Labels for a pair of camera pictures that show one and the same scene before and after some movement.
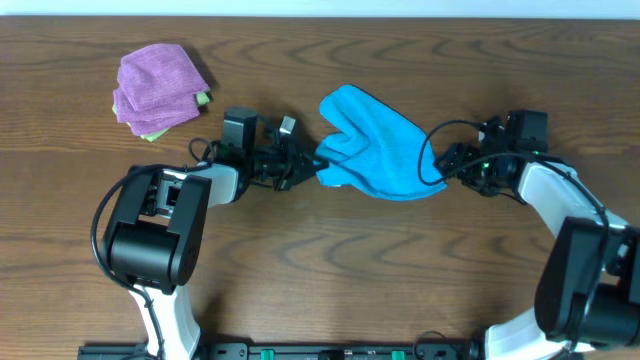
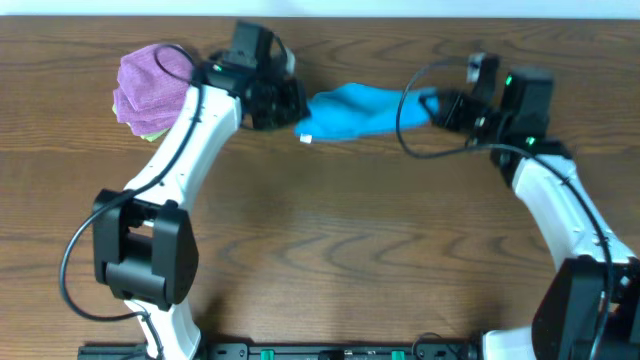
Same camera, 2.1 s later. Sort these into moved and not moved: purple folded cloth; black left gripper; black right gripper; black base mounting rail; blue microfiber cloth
Moved: black left gripper; blue microfiber cloth; black right gripper
Not moved: black base mounting rail; purple folded cloth
